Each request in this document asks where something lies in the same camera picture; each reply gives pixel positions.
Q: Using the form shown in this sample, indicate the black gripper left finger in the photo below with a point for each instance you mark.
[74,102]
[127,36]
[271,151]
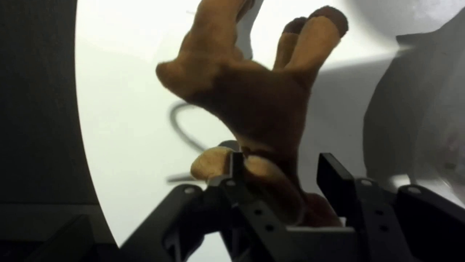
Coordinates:
[236,194]

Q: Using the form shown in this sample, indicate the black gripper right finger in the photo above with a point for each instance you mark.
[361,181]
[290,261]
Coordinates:
[377,218]

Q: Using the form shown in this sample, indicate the brown plush dog toy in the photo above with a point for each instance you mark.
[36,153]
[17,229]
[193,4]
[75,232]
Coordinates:
[251,96]

